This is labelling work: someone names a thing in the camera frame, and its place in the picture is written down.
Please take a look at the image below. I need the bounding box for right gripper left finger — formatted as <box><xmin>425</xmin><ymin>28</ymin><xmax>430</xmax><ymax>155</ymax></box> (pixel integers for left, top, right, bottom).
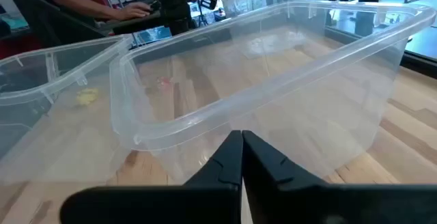
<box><xmin>59</xmin><ymin>130</ymin><xmax>244</xmax><ymax>224</ymax></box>

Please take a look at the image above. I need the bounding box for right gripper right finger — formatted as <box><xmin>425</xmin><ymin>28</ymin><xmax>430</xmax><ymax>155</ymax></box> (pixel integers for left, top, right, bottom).
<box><xmin>242</xmin><ymin>130</ymin><xmax>437</xmax><ymax>224</ymax></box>

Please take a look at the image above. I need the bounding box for yellow candy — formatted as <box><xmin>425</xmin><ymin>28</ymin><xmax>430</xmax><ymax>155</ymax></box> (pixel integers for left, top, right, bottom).
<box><xmin>75</xmin><ymin>87</ymin><xmax>100</xmax><ymax>107</ymax></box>

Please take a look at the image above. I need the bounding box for person's forearm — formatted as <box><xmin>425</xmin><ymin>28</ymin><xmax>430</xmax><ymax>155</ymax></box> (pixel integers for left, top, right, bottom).
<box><xmin>43</xmin><ymin>0</ymin><xmax>121</xmax><ymax>22</ymax></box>

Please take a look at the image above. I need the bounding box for red wrapped candy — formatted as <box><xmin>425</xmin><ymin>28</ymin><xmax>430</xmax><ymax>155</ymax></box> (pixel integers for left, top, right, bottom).
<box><xmin>155</xmin><ymin>76</ymin><xmax>173</xmax><ymax>88</ymax></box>

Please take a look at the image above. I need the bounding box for person's hand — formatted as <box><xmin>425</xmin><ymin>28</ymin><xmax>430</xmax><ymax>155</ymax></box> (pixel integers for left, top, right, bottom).
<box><xmin>115</xmin><ymin>1</ymin><xmax>153</xmax><ymax>22</ymax></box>

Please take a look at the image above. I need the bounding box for black office chair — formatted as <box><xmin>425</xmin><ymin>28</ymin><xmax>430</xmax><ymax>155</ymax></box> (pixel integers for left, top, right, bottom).
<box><xmin>3</xmin><ymin>0</ymin><xmax>105</xmax><ymax>47</ymax></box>

